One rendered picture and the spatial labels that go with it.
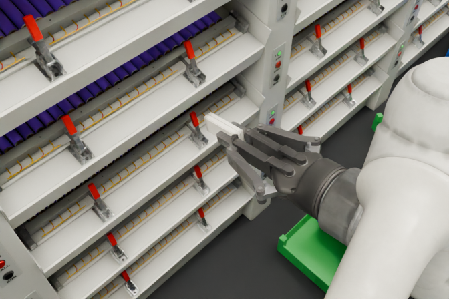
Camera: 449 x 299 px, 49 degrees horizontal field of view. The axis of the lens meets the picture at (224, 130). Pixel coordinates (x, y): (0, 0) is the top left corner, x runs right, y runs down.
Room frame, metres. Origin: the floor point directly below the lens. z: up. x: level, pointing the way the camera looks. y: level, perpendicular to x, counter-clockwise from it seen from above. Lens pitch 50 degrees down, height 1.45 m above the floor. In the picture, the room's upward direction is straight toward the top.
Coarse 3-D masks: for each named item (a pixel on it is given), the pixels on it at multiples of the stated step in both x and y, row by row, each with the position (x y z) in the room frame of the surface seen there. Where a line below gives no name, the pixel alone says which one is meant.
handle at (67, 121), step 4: (64, 116) 0.53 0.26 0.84; (68, 116) 0.53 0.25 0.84; (64, 120) 0.53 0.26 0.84; (68, 120) 0.53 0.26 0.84; (64, 124) 0.53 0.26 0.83; (68, 124) 0.53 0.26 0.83; (72, 124) 0.53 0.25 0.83; (68, 128) 0.52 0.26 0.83; (72, 128) 0.53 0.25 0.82; (68, 132) 0.53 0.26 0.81; (72, 132) 0.52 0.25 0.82; (76, 132) 0.53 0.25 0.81; (72, 136) 0.52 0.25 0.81; (76, 136) 0.52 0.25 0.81; (76, 140) 0.52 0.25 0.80; (80, 140) 0.52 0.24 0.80; (76, 144) 0.52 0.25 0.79; (80, 144) 0.52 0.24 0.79; (80, 148) 0.52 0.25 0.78; (84, 148) 0.52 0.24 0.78
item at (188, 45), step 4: (188, 40) 0.72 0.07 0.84; (184, 44) 0.72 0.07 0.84; (188, 44) 0.72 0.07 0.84; (188, 48) 0.71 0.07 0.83; (188, 52) 0.71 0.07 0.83; (192, 52) 0.71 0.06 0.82; (188, 56) 0.71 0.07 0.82; (192, 56) 0.71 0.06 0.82; (192, 60) 0.71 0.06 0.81; (192, 64) 0.71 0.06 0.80; (192, 68) 0.70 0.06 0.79; (196, 68) 0.71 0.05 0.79; (192, 72) 0.71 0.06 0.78; (196, 72) 0.70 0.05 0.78
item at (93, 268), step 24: (192, 168) 0.75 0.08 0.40; (216, 168) 0.77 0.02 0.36; (168, 192) 0.69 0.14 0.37; (192, 192) 0.70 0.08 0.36; (216, 192) 0.72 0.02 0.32; (144, 216) 0.62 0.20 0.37; (168, 216) 0.63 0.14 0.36; (96, 240) 0.54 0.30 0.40; (120, 240) 0.55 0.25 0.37; (144, 240) 0.56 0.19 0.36; (72, 264) 0.49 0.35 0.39; (96, 264) 0.50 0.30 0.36; (120, 264) 0.50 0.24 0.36; (72, 288) 0.44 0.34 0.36; (96, 288) 0.44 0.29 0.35
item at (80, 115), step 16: (208, 32) 0.81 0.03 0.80; (224, 32) 0.83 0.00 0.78; (176, 48) 0.75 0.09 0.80; (192, 48) 0.76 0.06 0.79; (160, 64) 0.71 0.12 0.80; (128, 80) 0.66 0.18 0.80; (144, 80) 0.68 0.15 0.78; (160, 80) 0.69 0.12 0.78; (112, 96) 0.63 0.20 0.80; (128, 96) 0.64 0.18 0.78; (80, 112) 0.58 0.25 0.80; (96, 112) 0.60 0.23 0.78; (48, 128) 0.55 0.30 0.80; (32, 144) 0.51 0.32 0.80; (0, 160) 0.48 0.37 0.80; (16, 160) 0.49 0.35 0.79; (32, 160) 0.49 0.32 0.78
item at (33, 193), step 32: (256, 32) 0.83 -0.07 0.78; (224, 64) 0.75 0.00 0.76; (160, 96) 0.66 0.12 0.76; (192, 96) 0.67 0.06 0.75; (128, 128) 0.58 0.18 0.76; (64, 160) 0.51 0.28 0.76; (96, 160) 0.51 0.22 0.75; (0, 192) 0.44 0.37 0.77; (32, 192) 0.44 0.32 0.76; (64, 192) 0.47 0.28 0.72
